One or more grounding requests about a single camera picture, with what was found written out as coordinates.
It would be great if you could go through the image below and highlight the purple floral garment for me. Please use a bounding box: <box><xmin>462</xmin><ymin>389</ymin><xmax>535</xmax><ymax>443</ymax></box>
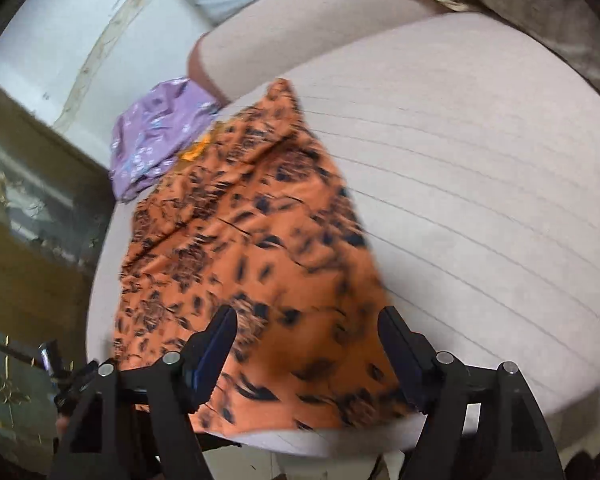
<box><xmin>109</xmin><ymin>76</ymin><xmax>226</xmax><ymax>203</ymax></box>

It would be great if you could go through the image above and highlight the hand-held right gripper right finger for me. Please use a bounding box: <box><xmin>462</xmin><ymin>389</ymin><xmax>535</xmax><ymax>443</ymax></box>
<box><xmin>377</xmin><ymin>305</ymin><xmax>567</xmax><ymax>480</ymax></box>

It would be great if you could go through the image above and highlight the glass coffee table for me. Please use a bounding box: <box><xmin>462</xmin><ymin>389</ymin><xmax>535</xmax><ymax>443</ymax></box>
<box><xmin>0</xmin><ymin>70</ymin><xmax>115</xmax><ymax>461</ymax></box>

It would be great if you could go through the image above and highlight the orange black floral garment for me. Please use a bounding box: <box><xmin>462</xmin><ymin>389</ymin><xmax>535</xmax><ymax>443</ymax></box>
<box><xmin>111</xmin><ymin>77</ymin><xmax>421</xmax><ymax>436</ymax></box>

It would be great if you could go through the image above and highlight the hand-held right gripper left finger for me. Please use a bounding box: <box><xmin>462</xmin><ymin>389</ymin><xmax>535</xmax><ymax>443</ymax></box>
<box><xmin>47</xmin><ymin>304</ymin><xmax>240</xmax><ymax>480</ymax></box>

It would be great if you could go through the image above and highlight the beige pink sofa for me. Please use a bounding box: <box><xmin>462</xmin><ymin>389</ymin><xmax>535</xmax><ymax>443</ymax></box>
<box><xmin>85</xmin><ymin>0</ymin><xmax>600</xmax><ymax>461</ymax></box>

